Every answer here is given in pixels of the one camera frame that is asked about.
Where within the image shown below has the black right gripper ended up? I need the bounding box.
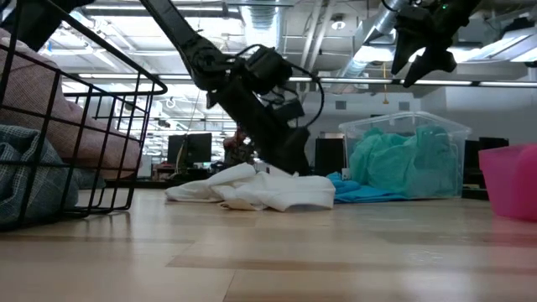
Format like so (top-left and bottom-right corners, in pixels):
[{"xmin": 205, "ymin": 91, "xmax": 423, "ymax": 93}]
[{"xmin": 390, "ymin": 0, "xmax": 483, "ymax": 89}]

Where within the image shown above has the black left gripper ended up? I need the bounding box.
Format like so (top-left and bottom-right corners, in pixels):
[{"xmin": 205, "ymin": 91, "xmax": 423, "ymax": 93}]
[{"xmin": 209, "ymin": 79, "xmax": 312, "ymax": 176}]

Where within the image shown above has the white cloth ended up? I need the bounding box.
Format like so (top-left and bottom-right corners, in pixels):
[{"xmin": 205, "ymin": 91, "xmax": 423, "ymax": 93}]
[{"xmin": 164, "ymin": 162, "xmax": 336, "ymax": 213}]

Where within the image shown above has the turquoise cloth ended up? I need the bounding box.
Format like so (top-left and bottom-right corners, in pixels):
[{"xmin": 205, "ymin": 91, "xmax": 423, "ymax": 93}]
[{"xmin": 326, "ymin": 124, "xmax": 461, "ymax": 206}]

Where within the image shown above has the pink woven shirt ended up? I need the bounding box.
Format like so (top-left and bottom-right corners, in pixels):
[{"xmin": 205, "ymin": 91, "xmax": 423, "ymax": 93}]
[{"xmin": 0, "ymin": 28, "xmax": 142, "ymax": 180}]

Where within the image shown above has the blue striped shirt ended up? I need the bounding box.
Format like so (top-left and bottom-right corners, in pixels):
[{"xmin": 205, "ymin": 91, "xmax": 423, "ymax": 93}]
[{"xmin": 0, "ymin": 124, "xmax": 106, "ymax": 230}]

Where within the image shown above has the person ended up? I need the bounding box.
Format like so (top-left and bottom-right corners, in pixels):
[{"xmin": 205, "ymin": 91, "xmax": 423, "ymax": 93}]
[{"xmin": 222, "ymin": 125, "xmax": 253, "ymax": 167}]

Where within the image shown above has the clear plastic box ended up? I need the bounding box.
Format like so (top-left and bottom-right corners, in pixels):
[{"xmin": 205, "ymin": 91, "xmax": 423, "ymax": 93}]
[{"xmin": 337, "ymin": 110, "xmax": 472, "ymax": 200}]

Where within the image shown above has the black background monitor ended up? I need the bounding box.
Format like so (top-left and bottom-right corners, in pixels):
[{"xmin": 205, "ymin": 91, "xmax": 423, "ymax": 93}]
[{"xmin": 166, "ymin": 133, "xmax": 213, "ymax": 166}]

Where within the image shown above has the red plastic bin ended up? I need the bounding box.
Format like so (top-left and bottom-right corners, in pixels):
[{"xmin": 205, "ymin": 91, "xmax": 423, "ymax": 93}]
[{"xmin": 477, "ymin": 143, "xmax": 537, "ymax": 222}]

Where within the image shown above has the yellow hanging cord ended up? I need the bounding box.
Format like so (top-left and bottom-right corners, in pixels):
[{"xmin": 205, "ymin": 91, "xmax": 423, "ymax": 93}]
[{"xmin": 380, "ymin": 61, "xmax": 390, "ymax": 106}]

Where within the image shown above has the silver ventilation duct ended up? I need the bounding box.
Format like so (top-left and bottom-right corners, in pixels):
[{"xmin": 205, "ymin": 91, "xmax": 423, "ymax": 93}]
[
  {"xmin": 339, "ymin": 0, "xmax": 410, "ymax": 79},
  {"xmin": 241, "ymin": 0, "xmax": 290, "ymax": 48}
]

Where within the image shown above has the black cable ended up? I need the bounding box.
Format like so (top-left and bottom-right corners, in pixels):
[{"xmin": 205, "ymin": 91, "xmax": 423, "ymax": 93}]
[{"xmin": 289, "ymin": 62, "xmax": 326, "ymax": 129}]

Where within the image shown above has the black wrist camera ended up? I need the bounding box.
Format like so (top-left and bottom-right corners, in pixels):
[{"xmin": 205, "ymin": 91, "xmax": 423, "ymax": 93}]
[{"xmin": 245, "ymin": 44, "xmax": 295, "ymax": 96}]

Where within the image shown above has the black wire basket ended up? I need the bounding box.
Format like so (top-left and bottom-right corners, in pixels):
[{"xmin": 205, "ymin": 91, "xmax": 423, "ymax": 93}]
[{"xmin": 0, "ymin": 0, "xmax": 169, "ymax": 230}]

